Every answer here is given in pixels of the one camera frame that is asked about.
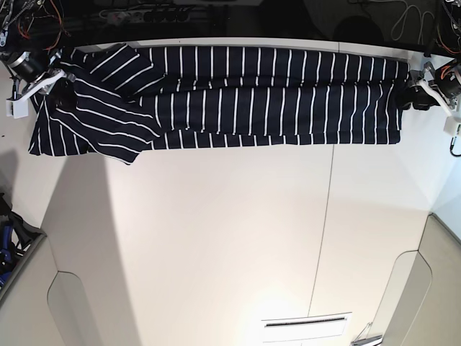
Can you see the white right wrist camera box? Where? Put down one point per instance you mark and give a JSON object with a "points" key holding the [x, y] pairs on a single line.
{"points": [[17, 108]]}

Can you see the navy white striped T-shirt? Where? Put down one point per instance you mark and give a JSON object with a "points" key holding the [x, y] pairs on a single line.
{"points": [[130, 100]]}

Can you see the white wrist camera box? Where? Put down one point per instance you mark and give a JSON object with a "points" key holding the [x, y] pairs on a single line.
{"points": [[17, 108], [452, 126]]}

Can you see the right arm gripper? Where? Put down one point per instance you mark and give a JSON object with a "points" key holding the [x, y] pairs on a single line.
{"points": [[38, 73]]}

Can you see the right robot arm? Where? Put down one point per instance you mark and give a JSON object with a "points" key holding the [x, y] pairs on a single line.
{"points": [[17, 19]]}

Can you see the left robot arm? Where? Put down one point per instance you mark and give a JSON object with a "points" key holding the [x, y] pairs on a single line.
{"points": [[445, 34]]}

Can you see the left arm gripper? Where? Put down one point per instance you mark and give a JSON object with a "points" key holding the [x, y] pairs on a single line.
{"points": [[431, 87]]}

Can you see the bin with blue items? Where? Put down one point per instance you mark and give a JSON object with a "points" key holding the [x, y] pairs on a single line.
{"points": [[19, 240]]}

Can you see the white power strip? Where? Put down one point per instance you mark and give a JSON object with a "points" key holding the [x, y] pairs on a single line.
{"points": [[118, 17]]}

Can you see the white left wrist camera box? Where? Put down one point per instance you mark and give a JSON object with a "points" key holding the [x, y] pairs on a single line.
{"points": [[452, 126]]}

